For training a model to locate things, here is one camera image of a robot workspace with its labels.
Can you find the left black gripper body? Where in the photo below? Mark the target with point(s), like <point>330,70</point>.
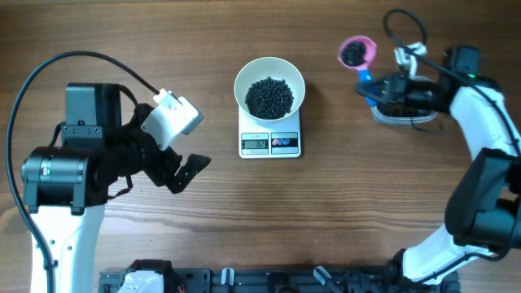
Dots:
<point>161,163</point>

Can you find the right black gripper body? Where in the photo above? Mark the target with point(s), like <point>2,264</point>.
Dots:
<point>413,93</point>

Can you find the pink scoop blue handle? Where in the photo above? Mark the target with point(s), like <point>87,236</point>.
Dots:
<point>371,52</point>

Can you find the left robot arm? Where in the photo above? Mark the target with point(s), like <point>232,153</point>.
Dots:
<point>66,183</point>

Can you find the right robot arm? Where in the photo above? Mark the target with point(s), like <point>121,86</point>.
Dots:
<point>478,223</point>

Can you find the black beans in scoop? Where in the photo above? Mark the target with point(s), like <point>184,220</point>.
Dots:
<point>354,54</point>

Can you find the white digital kitchen scale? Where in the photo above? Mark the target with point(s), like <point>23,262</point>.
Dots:
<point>269,140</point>

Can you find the black beans in bowl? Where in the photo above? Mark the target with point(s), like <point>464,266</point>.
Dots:
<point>269,99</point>

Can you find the white bowl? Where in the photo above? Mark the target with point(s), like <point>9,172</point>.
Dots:
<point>276,68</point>

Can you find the clear plastic container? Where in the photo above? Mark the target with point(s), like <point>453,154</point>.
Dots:
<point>398,121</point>

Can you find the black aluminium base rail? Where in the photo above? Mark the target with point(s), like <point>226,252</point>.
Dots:
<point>364,280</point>

